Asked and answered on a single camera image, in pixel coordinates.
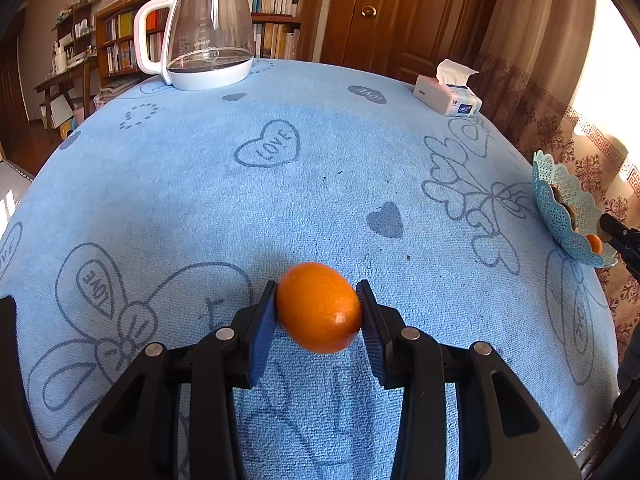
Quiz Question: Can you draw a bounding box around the patterned beige curtain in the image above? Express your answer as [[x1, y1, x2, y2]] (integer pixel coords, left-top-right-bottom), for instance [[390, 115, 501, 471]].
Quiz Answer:
[[475, 0, 640, 361]]

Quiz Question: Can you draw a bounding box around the wooden bookshelf with books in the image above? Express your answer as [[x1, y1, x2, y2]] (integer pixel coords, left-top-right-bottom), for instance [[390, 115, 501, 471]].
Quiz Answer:
[[95, 0, 326, 88]]

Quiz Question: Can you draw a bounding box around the white tissue pack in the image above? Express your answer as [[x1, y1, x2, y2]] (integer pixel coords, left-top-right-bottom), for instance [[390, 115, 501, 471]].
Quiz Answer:
[[413, 59, 483, 118]]

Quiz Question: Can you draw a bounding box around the light blue plastic basket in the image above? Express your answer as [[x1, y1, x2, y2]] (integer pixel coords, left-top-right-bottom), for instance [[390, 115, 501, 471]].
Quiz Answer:
[[532, 150, 620, 268]]

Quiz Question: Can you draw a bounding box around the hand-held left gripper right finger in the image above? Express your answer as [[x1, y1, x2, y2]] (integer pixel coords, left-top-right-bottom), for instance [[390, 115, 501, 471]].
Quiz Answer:
[[356, 279, 583, 480]]

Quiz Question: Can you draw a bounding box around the glass kettle with white handle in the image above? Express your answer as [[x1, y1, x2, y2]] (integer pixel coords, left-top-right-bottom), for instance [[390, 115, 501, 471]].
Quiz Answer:
[[133, 0, 257, 92]]

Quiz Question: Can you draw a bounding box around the brown wooden door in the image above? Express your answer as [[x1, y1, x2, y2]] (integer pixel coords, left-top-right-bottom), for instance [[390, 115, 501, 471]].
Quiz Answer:
[[320, 0, 506, 83]]

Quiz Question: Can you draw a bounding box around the dark wooden door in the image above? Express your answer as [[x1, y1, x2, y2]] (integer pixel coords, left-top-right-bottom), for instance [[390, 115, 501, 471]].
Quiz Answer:
[[0, 10, 32, 161]]

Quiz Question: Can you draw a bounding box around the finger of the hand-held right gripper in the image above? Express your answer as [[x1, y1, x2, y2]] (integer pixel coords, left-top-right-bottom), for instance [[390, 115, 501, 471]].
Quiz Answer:
[[600, 212, 640, 245], [606, 240, 640, 282]]

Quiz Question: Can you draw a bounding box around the large orange kumquat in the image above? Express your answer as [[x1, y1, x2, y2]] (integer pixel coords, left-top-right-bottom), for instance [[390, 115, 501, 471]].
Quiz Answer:
[[276, 262, 363, 354]]

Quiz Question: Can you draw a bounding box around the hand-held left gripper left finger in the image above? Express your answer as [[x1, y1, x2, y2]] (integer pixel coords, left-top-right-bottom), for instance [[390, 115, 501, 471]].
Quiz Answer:
[[54, 280, 278, 480]]

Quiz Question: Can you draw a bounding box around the blue printed tablecloth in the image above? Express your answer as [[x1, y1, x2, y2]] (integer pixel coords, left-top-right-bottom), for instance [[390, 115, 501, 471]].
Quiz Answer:
[[0, 57, 623, 480]]

